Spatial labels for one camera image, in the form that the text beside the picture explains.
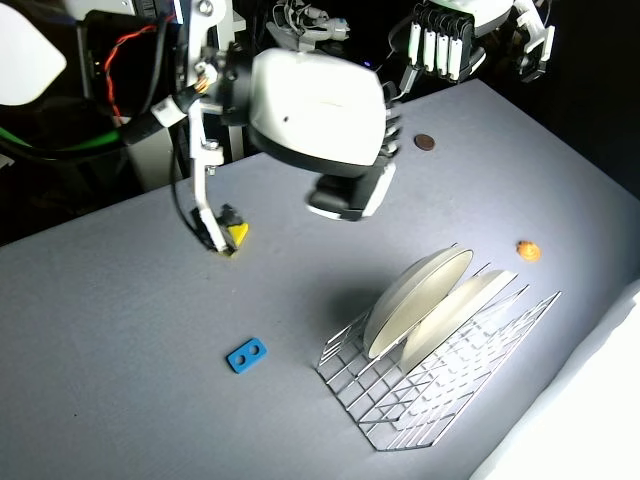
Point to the brown round disc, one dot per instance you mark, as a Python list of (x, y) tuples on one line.
[(424, 142)]

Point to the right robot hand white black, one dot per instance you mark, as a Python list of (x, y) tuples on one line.
[(315, 105)]

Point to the blue block with two holes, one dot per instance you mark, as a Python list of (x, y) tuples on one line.
[(235, 365)]

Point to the white plate dark rim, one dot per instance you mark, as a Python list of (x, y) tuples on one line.
[(415, 300), (465, 310)]

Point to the yellow rectangular block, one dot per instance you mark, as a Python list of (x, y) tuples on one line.
[(240, 232)]

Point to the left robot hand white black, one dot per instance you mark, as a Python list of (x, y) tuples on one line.
[(445, 35)]

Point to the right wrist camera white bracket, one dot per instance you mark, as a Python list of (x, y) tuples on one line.
[(200, 185)]

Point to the small orange toy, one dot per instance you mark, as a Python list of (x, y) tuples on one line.
[(529, 252)]

